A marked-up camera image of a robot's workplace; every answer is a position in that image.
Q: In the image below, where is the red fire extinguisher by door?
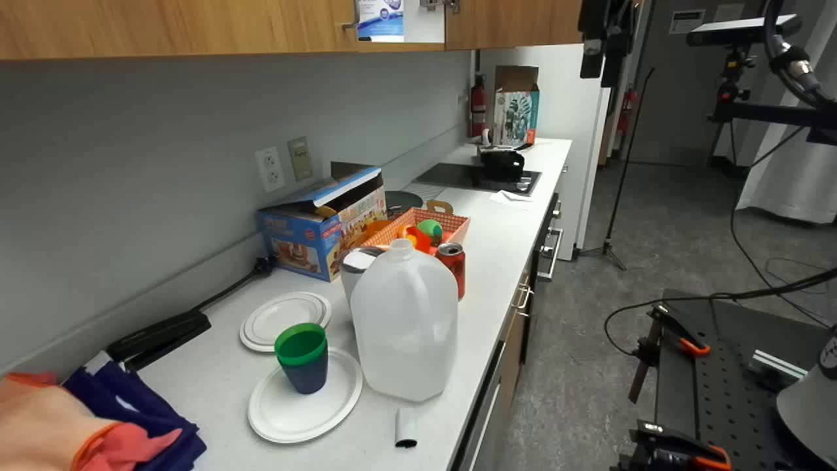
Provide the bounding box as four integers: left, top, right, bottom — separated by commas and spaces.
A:
615, 87, 640, 152

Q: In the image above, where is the white tall refrigerator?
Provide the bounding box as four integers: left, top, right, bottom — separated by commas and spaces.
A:
482, 41, 611, 261

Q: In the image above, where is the orange black bar clamp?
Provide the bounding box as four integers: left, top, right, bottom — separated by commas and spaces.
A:
621, 418, 735, 471
625, 302, 713, 406

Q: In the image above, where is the dark blue cloth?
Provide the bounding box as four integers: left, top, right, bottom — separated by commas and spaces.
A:
63, 359, 209, 471

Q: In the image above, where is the beige light switch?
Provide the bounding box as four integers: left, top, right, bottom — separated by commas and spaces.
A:
285, 132, 313, 183

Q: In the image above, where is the white wall outlet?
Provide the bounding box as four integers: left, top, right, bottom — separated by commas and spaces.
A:
253, 143, 288, 196

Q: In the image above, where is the red orange toy fruit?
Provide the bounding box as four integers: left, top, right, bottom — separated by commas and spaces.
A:
400, 221, 437, 255

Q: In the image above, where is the black tripod with boom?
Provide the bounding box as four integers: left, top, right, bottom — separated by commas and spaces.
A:
709, 41, 837, 147

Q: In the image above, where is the orange cloth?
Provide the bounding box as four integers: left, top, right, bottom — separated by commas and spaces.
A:
0, 369, 185, 471

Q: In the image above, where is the red soda can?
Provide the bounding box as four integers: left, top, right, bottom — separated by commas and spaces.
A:
433, 240, 467, 302

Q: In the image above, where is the blue toy food box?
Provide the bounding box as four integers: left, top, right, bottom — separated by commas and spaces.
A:
253, 164, 391, 283

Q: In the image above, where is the aluminium extrusion bar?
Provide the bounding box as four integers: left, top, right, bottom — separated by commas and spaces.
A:
750, 348, 807, 382

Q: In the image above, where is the translucent plastic gallon jug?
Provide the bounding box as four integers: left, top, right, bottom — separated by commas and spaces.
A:
348, 238, 461, 406

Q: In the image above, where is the black stereo camera on tripod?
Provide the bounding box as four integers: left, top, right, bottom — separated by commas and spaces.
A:
686, 9, 802, 47

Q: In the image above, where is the black oven front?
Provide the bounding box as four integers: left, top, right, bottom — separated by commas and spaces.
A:
530, 190, 568, 289

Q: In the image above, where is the small white plate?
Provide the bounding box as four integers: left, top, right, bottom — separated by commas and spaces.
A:
237, 287, 335, 356

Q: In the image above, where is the large white plate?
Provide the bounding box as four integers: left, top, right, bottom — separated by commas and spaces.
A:
245, 346, 366, 448

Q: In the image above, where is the teal printed carton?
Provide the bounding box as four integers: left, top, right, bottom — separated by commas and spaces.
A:
493, 87, 542, 147

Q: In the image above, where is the black perforated robot table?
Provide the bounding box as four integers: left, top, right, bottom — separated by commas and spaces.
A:
652, 295, 837, 471

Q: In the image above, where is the white blue package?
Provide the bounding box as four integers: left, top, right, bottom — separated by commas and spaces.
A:
352, 0, 408, 43

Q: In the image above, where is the black stapler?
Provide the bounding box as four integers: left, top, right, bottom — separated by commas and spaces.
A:
105, 308, 215, 373

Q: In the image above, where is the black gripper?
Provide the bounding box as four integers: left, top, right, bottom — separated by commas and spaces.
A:
578, 0, 637, 79

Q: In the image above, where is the dark blue plastic cup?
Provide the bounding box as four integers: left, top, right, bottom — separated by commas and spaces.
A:
280, 349, 328, 398

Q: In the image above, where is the wooden lower cabinet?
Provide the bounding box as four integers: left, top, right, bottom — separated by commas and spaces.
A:
493, 258, 535, 421

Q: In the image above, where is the black dishwasher front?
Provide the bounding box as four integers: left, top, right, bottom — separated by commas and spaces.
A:
453, 342, 510, 471

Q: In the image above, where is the closed wooden cabinet door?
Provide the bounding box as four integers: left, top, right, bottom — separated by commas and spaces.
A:
0, 0, 360, 62

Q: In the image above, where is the green plastic cup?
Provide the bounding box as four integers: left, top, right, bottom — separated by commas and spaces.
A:
271, 322, 328, 369

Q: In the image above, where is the black induction cooktop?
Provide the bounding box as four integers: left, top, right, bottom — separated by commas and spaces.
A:
412, 158, 543, 196

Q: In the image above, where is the black pot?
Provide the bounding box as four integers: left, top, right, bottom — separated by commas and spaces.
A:
474, 141, 530, 183

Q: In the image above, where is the red fire extinguisher by counter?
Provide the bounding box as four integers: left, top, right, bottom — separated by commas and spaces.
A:
465, 73, 491, 141

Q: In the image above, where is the thin black light stand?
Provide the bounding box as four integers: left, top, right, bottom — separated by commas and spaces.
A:
580, 62, 659, 272

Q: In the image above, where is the orange checkered cardboard tray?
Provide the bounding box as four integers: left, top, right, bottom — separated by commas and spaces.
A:
359, 207, 474, 264

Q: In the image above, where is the black floor cable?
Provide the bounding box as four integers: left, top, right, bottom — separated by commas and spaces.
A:
602, 264, 837, 360

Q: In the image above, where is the white curtain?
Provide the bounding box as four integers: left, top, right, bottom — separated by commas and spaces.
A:
735, 0, 837, 228

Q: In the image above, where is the dark grey plate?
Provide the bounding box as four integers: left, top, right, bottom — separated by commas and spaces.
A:
382, 187, 427, 219

